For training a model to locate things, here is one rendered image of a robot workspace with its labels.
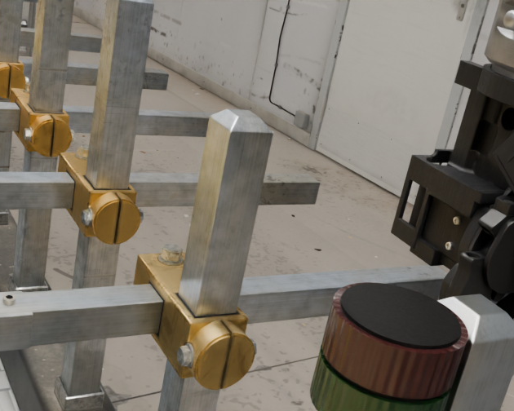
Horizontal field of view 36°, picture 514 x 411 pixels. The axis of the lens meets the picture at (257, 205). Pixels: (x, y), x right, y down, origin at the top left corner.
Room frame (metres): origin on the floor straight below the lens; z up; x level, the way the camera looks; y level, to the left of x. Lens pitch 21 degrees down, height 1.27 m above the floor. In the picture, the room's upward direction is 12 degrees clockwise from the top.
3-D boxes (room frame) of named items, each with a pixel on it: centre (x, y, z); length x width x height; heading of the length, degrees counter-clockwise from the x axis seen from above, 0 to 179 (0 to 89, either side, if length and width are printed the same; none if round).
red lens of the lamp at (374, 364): (0.31, -0.07, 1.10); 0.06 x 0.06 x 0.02
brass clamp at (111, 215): (0.78, 0.17, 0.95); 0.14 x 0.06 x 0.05; 32
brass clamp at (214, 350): (0.57, 0.03, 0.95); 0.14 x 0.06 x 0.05; 32
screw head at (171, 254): (0.61, 0.06, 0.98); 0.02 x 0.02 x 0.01
